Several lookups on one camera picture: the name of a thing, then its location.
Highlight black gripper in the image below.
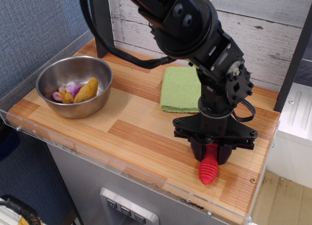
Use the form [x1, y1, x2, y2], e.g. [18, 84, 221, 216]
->
[173, 113, 258, 165]

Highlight red handled metal fork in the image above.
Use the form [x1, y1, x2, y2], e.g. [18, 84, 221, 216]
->
[199, 143, 218, 185]

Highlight stainless steel bowl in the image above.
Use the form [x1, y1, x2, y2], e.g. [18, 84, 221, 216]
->
[36, 56, 113, 119]

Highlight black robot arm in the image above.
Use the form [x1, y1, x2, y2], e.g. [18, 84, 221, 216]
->
[131, 0, 258, 165]

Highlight green folded cloth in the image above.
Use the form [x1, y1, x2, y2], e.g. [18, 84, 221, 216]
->
[160, 67, 201, 113]

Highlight clear acrylic table guard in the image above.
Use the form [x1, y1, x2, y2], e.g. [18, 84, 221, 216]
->
[0, 27, 281, 225]

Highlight white appliance at right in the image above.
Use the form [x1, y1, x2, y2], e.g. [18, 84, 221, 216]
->
[266, 83, 312, 188]

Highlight grey cabinet with button panel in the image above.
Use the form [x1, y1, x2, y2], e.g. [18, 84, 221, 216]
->
[47, 143, 232, 225]

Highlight yellow plush toy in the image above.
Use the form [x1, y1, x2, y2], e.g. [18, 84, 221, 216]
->
[73, 77, 98, 103]

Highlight purple pink plush toy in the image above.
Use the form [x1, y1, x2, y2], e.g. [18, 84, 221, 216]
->
[52, 81, 81, 104]

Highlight black yellow object bottom left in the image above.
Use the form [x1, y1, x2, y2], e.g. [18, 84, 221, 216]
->
[0, 195, 44, 225]

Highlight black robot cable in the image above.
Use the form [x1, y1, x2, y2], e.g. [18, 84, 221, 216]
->
[78, 0, 178, 70]

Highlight black right frame post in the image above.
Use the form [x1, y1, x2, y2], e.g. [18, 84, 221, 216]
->
[273, 6, 312, 112]

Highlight black frame post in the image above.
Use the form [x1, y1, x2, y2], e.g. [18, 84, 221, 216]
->
[273, 6, 312, 112]
[89, 0, 114, 45]

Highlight black left frame post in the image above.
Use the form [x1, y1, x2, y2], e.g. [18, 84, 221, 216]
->
[89, 0, 114, 45]

